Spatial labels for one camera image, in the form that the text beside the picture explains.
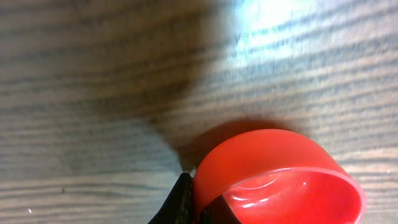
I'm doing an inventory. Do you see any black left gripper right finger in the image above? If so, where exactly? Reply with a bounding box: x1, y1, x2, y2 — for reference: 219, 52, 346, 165
200, 195, 241, 224

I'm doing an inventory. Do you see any red scoop with blue handle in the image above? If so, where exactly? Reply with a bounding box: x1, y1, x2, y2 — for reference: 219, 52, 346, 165
193, 129, 368, 224

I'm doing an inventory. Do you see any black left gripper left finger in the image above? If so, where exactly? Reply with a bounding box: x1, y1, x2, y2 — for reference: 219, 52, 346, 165
149, 172, 194, 224

